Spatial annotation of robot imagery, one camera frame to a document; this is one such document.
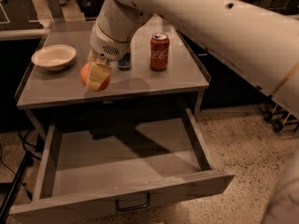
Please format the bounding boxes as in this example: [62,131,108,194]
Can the wheeled cart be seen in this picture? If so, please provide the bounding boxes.
[259,102,299,133]

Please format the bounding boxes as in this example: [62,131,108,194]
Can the grey cabinet table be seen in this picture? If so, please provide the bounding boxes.
[14,15,211,135]

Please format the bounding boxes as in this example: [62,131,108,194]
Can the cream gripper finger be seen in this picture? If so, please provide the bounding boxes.
[85,61,112,91]
[88,49,98,63]

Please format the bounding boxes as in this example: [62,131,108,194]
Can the black cables on floor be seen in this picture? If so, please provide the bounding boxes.
[0,129,43,201]

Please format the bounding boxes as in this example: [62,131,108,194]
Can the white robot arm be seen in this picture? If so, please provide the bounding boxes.
[90,0,299,118]

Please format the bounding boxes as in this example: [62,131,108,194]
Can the white bowl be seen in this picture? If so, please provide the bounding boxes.
[31,45,77,71]

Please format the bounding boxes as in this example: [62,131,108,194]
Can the black stand leg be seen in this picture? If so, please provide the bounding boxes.
[0,151,34,224]

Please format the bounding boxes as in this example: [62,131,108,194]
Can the orange fruit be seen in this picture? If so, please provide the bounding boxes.
[79,62,112,92]

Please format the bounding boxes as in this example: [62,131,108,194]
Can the blue silver drink can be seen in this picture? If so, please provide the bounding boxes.
[118,50,131,71]

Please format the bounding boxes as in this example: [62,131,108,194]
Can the red cola can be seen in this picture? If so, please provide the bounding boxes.
[150,33,170,71]

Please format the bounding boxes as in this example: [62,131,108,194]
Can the black drawer handle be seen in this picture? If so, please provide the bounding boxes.
[115,193,151,212]

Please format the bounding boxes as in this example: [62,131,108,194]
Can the grey open drawer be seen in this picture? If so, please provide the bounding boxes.
[9,109,234,224]

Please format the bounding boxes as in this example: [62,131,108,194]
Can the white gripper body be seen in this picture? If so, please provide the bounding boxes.
[90,24,130,61]

